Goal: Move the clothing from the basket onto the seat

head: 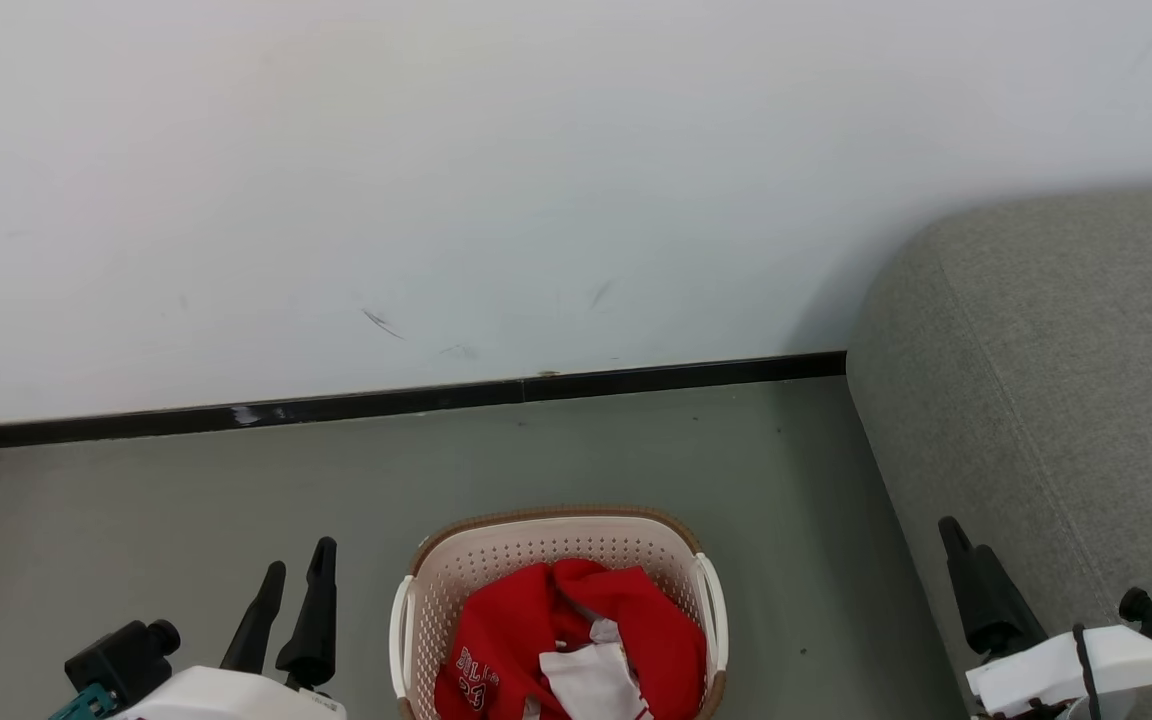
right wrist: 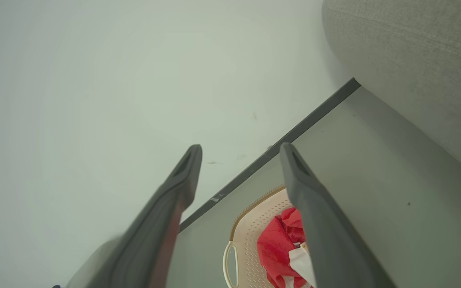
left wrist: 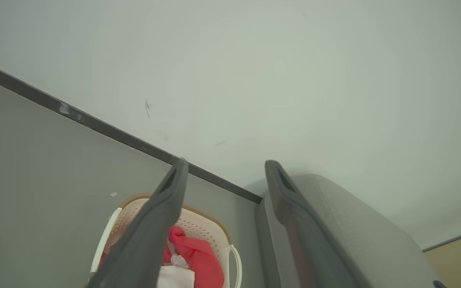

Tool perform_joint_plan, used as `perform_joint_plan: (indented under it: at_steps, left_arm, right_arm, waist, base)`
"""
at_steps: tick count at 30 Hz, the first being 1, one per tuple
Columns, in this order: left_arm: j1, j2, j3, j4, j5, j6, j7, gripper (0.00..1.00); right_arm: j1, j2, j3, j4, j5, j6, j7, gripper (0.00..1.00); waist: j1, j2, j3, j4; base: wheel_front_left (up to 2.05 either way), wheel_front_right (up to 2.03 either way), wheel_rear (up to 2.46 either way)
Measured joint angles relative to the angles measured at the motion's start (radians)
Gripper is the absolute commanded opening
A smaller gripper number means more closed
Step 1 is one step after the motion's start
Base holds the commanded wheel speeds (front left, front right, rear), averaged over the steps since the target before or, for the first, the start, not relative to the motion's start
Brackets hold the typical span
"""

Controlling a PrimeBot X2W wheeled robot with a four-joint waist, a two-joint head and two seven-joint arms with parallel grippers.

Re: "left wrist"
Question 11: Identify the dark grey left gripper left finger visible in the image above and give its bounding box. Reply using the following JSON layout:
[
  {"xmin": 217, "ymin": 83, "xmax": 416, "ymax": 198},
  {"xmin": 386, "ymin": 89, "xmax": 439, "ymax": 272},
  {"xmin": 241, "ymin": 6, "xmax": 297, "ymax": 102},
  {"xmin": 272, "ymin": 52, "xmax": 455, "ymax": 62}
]
[{"xmin": 86, "ymin": 158, "xmax": 189, "ymax": 288}]

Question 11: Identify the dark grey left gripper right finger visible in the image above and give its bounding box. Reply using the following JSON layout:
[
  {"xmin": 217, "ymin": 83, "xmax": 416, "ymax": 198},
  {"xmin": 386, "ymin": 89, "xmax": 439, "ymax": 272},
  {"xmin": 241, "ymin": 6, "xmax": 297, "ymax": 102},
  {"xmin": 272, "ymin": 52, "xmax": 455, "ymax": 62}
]
[{"xmin": 265, "ymin": 160, "xmax": 361, "ymax": 288}]

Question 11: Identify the red jersey with white trim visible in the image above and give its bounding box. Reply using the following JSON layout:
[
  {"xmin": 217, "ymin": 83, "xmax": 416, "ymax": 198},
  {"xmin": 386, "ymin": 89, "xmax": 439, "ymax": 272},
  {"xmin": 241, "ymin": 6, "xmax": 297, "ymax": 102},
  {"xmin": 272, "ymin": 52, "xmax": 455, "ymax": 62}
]
[{"xmin": 162, "ymin": 226, "xmax": 225, "ymax": 288}]

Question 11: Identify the grey fabric sofa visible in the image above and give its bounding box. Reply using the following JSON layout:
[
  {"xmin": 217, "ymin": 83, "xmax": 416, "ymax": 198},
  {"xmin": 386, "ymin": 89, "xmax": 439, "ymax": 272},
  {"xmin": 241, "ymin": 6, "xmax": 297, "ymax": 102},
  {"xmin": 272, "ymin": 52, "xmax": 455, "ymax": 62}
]
[{"xmin": 255, "ymin": 174, "xmax": 441, "ymax": 288}]

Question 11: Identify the red and white striped garment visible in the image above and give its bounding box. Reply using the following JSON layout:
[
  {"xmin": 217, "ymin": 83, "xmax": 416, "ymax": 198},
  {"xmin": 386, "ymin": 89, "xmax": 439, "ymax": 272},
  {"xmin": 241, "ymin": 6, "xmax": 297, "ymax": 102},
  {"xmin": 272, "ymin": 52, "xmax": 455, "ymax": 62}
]
[{"xmin": 98, "ymin": 240, "xmax": 196, "ymax": 288}]

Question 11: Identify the cream perforated laundry basket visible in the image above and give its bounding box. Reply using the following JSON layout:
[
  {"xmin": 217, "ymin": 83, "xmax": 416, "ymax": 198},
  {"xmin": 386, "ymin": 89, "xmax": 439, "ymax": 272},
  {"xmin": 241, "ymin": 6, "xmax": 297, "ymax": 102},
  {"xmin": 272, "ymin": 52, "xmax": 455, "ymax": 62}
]
[{"xmin": 88, "ymin": 193, "xmax": 242, "ymax": 288}]

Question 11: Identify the black wall baseboard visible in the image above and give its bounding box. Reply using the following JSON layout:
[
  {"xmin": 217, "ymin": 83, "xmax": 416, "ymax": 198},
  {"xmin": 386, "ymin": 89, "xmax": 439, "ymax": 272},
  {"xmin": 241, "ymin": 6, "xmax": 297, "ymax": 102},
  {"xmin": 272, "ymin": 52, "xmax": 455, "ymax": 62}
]
[{"xmin": 0, "ymin": 57, "xmax": 263, "ymax": 204}]

